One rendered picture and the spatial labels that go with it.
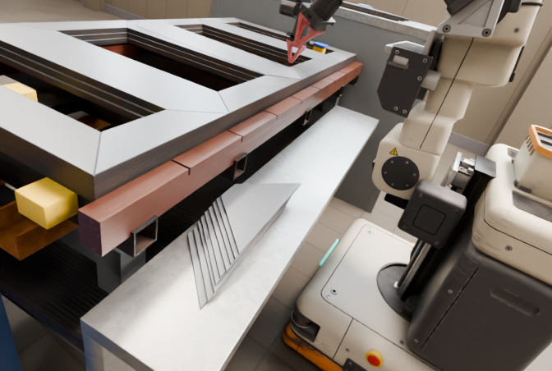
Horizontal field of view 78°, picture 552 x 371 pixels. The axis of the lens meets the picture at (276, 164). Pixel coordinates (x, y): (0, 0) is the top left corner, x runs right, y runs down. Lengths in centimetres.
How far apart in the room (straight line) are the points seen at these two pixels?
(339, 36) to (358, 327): 138
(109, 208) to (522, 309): 89
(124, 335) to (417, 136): 80
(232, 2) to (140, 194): 175
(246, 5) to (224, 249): 169
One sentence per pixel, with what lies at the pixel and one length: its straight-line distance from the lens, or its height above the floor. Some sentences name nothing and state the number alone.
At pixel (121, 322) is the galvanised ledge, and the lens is 57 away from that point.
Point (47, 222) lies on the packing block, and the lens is 56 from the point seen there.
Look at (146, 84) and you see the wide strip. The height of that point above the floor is 86.
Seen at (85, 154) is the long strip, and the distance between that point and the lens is 56.
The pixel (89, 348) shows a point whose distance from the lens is 62.
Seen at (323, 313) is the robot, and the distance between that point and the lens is 116.
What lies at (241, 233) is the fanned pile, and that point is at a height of 72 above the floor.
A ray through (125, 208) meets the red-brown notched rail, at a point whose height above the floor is 82.
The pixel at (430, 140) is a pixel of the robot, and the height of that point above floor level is 85.
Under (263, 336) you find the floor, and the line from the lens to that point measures 139.
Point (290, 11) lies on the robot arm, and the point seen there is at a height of 103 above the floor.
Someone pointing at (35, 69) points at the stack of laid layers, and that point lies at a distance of 100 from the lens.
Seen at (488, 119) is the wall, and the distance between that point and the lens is 388.
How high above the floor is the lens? 114
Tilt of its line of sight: 29 degrees down
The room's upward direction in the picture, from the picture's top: 14 degrees clockwise
